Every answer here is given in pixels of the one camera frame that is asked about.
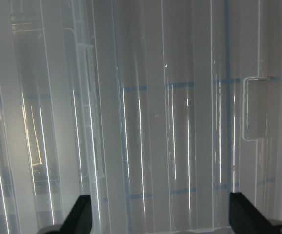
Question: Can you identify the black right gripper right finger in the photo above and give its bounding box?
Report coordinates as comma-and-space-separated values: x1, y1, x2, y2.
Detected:
229, 192, 275, 234

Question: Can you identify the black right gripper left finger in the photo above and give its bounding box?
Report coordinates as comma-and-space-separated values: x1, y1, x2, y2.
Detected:
59, 195, 93, 234

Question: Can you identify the clear plastic box lid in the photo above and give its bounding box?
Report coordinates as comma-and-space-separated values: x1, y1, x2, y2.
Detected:
0, 0, 282, 234

